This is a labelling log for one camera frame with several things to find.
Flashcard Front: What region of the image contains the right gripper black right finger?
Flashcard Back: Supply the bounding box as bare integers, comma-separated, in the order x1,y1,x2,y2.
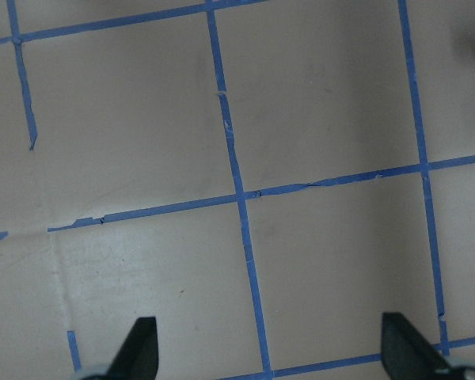
381,312,452,380

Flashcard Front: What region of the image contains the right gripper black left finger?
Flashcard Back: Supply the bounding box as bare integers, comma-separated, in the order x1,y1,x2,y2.
105,317,159,379

